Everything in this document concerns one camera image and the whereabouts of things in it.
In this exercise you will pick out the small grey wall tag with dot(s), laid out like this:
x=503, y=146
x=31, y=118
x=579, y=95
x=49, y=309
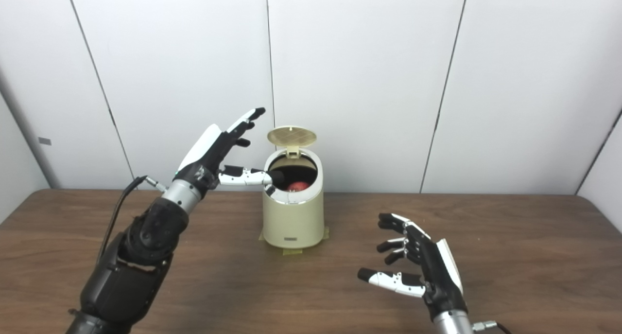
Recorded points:
x=44, y=141

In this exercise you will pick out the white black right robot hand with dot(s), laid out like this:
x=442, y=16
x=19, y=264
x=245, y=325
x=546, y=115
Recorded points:
x=437, y=271

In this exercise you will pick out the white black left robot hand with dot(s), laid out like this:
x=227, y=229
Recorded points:
x=206, y=151

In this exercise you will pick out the cream-colored round bin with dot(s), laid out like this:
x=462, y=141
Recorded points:
x=294, y=222

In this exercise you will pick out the cream round bin lid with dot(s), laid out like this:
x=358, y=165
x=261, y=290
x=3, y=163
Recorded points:
x=292, y=135

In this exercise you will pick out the red apple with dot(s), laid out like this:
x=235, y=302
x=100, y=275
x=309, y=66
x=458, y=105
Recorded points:
x=298, y=185

